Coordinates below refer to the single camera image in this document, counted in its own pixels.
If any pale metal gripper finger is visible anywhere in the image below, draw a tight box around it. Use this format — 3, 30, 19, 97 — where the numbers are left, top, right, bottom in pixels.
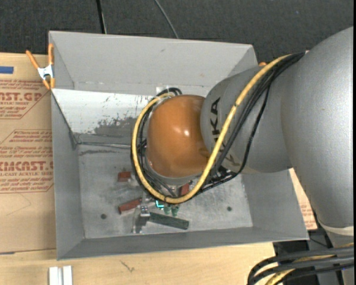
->
132, 208, 141, 235
138, 205, 151, 235

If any grey metal bin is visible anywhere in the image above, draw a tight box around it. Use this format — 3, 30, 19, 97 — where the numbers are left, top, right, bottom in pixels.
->
48, 30, 310, 261

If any brown cardboard board red print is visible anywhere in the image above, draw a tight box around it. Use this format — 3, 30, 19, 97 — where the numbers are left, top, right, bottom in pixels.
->
0, 51, 58, 255

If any dark green flat block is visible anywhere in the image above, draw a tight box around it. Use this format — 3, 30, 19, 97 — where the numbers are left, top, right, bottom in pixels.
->
148, 211, 190, 231

